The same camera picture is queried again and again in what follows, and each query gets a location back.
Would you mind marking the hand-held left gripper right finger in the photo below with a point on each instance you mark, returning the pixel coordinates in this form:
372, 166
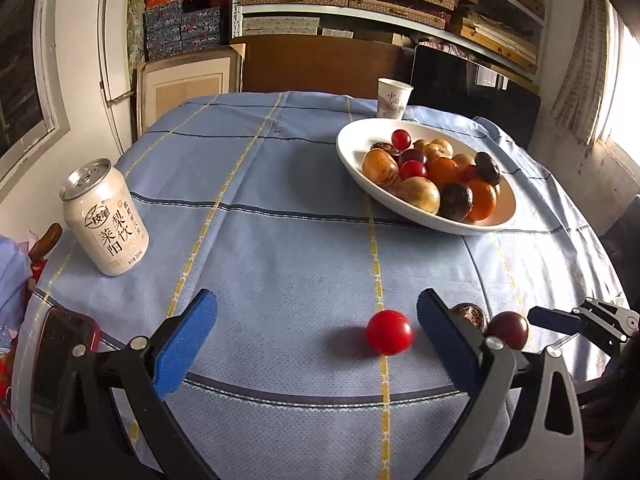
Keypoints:
447, 345

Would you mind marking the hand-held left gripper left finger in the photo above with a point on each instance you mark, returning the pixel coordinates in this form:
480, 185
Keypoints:
185, 345

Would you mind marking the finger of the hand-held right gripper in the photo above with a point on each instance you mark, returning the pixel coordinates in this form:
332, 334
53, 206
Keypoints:
612, 317
552, 317

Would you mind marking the dark purple passion fruit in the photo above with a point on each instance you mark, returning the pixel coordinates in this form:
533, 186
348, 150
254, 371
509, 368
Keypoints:
382, 148
487, 167
456, 201
470, 314

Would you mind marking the dark red plum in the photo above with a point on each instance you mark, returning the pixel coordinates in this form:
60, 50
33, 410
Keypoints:
412, 156
507, 330

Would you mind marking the red cherry tomato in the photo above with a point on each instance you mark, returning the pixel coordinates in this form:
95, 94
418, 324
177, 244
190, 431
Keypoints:
413, 171
389, 331
469, 174
401, 138

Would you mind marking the orange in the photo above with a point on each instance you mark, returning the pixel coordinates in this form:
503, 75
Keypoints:
484, 201
443, 172

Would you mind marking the small tan passion fruit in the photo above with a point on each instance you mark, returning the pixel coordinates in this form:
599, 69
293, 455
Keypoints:
419, 144
462, 160

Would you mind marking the white oval plate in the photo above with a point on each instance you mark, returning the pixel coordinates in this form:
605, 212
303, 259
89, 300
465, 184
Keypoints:
360, 142

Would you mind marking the red-cased smartphone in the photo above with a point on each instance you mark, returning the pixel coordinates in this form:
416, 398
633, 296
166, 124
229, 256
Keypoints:
65, 330

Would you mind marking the blue checked tablecloth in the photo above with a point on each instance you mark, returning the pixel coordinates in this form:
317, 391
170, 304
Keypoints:
280, 240

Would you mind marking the cream drink can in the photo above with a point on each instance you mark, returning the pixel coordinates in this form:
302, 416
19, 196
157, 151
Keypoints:
107, 225

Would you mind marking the light blue cloth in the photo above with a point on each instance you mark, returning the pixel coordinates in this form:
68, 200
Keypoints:
12, 280

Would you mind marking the black panel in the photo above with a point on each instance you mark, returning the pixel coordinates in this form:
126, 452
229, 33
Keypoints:
475, 100

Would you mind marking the bright window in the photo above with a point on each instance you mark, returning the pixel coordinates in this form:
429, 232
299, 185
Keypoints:
627, 85

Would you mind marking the white paper cup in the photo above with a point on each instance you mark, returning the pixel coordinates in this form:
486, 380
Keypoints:
394, 100

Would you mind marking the patterned beige curtain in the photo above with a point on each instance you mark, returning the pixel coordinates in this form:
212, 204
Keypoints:
582, 60

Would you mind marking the grey framed window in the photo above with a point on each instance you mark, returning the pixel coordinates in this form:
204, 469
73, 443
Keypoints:
50, 110

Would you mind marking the pink cloth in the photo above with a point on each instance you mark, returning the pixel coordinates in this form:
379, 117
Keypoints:
442, 46

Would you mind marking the white leaning strip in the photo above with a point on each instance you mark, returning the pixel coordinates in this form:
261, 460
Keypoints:
107, 60

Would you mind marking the brown board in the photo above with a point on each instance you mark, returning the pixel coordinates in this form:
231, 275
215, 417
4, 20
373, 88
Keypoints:
320, 67

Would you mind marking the stack of blue patterned boxes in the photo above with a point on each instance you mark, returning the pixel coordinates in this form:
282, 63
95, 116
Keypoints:
180, 27

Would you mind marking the grey marble slab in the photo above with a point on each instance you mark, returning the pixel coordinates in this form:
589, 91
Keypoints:
135, 15

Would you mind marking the white metal shelf rack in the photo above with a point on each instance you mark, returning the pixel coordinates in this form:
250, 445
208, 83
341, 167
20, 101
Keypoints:
238, 10

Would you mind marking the beige picture frame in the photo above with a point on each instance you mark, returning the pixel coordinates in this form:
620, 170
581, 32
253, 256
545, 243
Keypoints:
187, 87

